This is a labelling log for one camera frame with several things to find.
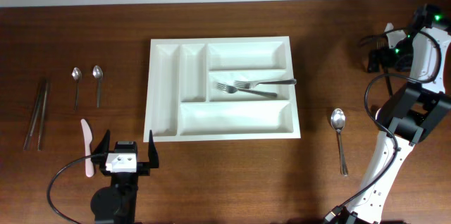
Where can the silver fork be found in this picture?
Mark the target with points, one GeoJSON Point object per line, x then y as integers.
{"type": "Point", "coordinates": [232, 90]}
{"type": "Point", "coordinates": [253, 84]}
{"type": "Point", "coordinates": [387, 83]}

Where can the white plastic butter knife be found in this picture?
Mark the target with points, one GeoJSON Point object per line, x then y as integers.
{"type": "Point", "coordinates": [87, 135]}

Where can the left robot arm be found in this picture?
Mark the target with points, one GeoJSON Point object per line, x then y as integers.
{"type": "Point", "coordinates": [117, 202]}

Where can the large silver spoon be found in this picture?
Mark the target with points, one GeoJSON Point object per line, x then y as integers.
{"type": "Point", "coordinates": [337, 122]}
{"type": "Point", "coordinates": [377, 113]}

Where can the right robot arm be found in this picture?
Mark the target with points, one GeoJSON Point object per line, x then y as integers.
{"type": "Point", "coordinates": [415, 53]}

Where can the right large silver spoon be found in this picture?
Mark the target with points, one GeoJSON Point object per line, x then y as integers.
{"type": "Point", "coordinates": [377, 113]}

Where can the left metal chopstick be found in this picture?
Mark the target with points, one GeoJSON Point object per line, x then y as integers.
{"type": "Point", "coordinates": [39, 106]}

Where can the white plastic cutlery tray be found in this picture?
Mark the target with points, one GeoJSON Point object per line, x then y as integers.
{"type": "Point", "coordinates": [183, 103]}

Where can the left small teaspoon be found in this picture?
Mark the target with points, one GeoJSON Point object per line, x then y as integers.
{"type": "Point", "coordinates": [77, 76]}

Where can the small teaspoon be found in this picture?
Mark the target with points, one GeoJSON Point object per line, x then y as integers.
{"type": "Point", "coordinates": [98, 75]}
{"type": "Point", "coordinates": [77, 76]}

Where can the right small teaspoon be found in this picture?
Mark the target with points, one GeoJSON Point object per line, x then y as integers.
{"type": "Point", "coordinates": [98, 75]}

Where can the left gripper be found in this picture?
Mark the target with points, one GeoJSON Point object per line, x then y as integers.
{"type": "Point", "coordinates": [144, 167]}

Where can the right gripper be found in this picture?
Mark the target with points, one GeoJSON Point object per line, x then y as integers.
{"type": "Point", "coordinates": [382, 58]}

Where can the left large silver spoon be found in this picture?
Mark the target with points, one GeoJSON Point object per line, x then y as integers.
{"type": "Point", "coordinates": [337, 122]}

